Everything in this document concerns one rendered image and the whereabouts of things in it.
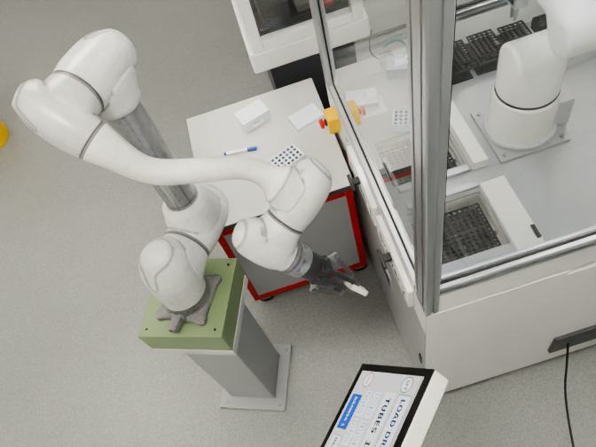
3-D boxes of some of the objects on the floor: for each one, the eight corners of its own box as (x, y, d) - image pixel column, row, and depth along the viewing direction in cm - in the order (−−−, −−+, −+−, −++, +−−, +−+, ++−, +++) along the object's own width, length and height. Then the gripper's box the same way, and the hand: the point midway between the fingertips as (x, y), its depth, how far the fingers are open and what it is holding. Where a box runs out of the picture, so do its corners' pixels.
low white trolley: (258, 311, 268) (207, 231, 205) (235, 213, 303) (185, 119, 240) (371, 274, 266) (354, 183, 204) (334, 180, 301) (311, 77, 238)
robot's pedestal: (220, 408, 246) (150, 352, 183) (231, 343, 261) (169, 271, 198) (285, 411, 239) (235, 354, 176) (292, 345, 255) (248, 271, 192)
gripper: (295, 290, 139) (358, 317, 152) (323, 247, 137) (384, 278, 150) (284, 276, 145) (346, 303, 158) (309, 235, 144) (370, 266, 157)
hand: (356, 287), depth 152 cm, fingers closed
